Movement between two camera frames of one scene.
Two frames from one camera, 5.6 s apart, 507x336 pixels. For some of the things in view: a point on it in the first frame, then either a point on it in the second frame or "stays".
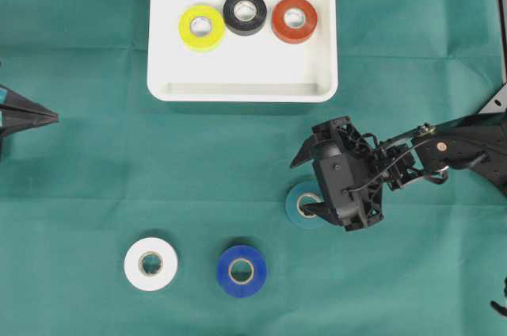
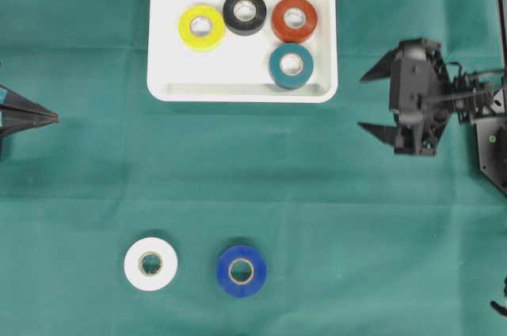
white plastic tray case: (260, 67) stays
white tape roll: (150, 282) stays
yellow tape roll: (204, 43) stays
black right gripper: (347, 171) → (420, 96)
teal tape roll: (294, 196) → (291, 66)
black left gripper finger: (11, 100) stays
